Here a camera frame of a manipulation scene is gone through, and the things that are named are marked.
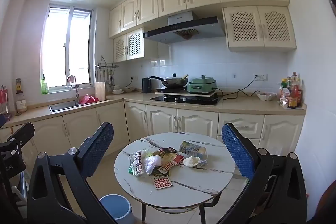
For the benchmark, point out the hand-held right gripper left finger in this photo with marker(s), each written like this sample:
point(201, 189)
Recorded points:
point(101, 145)

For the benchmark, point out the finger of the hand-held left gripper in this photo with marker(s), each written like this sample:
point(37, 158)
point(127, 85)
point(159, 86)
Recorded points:
point(21, 132)

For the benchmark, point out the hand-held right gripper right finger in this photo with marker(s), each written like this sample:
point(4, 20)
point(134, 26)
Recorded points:
point(237, 150)

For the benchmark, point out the blue plastic bucket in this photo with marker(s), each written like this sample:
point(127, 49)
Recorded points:
point(115, 209)

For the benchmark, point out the clear oil bottle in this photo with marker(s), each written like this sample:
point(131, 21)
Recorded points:
point(21, 104)

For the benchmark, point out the clear crumpled wrapper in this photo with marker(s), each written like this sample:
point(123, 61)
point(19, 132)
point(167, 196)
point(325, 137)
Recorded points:
point(202, 163)

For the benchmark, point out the red utensil holder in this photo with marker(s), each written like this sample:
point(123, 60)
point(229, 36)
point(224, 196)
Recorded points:
point(4, 98)

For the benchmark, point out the colourful carton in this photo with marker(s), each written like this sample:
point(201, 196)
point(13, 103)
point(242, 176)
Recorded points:
point(193, 149)

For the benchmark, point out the red plastic basin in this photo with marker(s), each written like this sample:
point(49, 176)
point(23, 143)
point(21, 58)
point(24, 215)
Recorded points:
point(88, 100)

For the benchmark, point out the steel kitchen sink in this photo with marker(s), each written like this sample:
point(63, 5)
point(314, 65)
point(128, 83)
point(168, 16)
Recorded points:
point(63, 106)

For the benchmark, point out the green dish soap bottle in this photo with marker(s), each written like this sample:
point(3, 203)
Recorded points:
point(45, 87)

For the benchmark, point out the round white marble table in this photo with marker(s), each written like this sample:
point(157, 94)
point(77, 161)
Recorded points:
point(194, 182)

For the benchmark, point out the wooden cutting board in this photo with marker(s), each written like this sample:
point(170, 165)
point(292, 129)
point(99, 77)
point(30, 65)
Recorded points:
point(100, 91)

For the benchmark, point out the clear plastic bag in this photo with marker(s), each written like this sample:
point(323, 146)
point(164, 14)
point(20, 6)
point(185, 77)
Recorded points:
point(153, 163)

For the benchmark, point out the stack of white bowls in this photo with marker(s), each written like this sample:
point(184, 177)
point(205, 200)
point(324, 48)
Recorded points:
point(118, 90)

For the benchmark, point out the red sachet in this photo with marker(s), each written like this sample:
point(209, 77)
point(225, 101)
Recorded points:
point(179, 159)

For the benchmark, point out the white bowl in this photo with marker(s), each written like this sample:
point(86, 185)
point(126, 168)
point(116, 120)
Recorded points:
point(266, 96)

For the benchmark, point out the cream lower cabinets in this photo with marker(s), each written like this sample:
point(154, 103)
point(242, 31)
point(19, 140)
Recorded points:
point(162, 119)

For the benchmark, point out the black sachet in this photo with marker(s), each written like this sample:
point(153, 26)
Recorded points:
point(168, 150)

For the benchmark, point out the large yellow packet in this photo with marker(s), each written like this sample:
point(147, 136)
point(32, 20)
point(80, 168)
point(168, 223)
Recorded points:
point(168, 156)

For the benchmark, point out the yellow checkered packet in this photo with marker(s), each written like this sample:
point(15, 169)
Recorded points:
point(168, 166)

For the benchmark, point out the red checkered packet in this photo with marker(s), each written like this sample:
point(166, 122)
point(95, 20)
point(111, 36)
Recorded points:
point(162, 182)

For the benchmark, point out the black gas stove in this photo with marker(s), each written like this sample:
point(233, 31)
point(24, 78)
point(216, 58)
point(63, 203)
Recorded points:
point(183, 100)

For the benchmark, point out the green electric cooker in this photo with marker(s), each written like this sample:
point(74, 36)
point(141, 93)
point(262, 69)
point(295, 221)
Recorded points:
point(202, 85)

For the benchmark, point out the black electric kettle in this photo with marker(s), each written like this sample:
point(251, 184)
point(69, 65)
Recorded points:
point(146, 85)

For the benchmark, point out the group of condiment bottles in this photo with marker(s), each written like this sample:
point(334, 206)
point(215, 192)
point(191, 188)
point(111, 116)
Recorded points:
point(292, 95)

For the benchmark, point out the kitchen window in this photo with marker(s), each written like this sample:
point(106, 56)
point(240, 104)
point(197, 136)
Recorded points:
point(78, 56)

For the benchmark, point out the black wok with lid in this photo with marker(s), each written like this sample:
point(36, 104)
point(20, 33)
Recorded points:
point(174, 81)

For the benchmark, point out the small lattice door cabinet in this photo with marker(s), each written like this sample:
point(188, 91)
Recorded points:
point(128, 45)

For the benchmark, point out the wide lattice door cabinet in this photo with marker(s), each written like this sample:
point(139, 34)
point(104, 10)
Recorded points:
point(258, 27)

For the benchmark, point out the black range hood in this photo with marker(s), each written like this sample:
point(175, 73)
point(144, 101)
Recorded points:
point(183, 27)

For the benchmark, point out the wall utensil rack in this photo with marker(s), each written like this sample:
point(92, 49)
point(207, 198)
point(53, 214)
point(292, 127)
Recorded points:
point(107, 66)

